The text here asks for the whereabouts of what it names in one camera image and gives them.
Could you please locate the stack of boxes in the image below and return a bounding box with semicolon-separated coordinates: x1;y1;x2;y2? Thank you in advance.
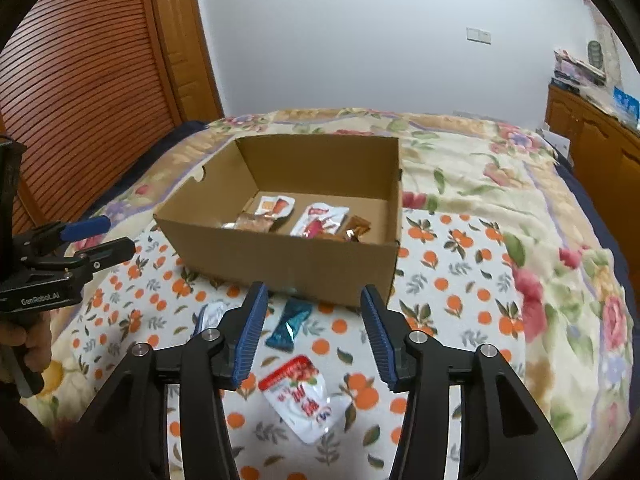
551;49;608;88

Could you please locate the white chicken feet snack packet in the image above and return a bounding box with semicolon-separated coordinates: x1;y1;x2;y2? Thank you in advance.
290;201;350;237

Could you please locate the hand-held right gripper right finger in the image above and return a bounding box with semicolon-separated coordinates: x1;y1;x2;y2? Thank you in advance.
360;284;578;480

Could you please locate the louvered wooden wardrobe door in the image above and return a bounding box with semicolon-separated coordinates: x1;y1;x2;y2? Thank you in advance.
0;0;186;241

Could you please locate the white box beside bed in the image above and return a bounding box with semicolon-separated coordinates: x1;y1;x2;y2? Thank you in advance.
537;127;571;158

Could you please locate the white packet with orange picture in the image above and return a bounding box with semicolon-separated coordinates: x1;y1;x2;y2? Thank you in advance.
254;194;297;221

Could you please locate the orange fruit print cloth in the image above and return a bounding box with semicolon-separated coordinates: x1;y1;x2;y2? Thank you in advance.
65;210;526;480

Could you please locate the bed with navy sheet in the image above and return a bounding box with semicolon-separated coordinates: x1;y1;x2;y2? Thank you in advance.
85;120;616;241

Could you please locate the brown cardboard box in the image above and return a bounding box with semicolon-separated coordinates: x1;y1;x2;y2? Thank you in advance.
152;132;405;308

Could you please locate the wooden cabinet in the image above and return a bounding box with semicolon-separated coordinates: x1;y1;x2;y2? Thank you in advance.
544;82;640;196

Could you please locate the blue packet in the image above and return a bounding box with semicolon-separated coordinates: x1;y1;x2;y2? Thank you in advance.
612;86;640;123

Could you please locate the amber candy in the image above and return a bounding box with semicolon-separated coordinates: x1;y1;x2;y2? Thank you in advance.
344;215;373;242

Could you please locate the floral blanket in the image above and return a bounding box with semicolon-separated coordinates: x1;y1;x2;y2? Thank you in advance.
20;107;636;480

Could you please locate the person's left forearm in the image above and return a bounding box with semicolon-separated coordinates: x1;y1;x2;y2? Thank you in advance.
0;385;111;480

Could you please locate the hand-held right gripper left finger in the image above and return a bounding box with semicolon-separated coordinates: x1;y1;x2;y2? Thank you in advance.
80;281;271;480

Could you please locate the teal candy wrapper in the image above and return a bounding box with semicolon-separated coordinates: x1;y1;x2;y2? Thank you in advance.
265;297;312;350

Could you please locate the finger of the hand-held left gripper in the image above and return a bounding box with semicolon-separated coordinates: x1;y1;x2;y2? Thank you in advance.
65;237;137;276
30;216;112;248

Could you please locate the red and white snack pouch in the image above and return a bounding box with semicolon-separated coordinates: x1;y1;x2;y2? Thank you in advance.
257;355;351;445

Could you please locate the person's left hand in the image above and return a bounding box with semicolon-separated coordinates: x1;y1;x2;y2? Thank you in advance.
0;305;55;386

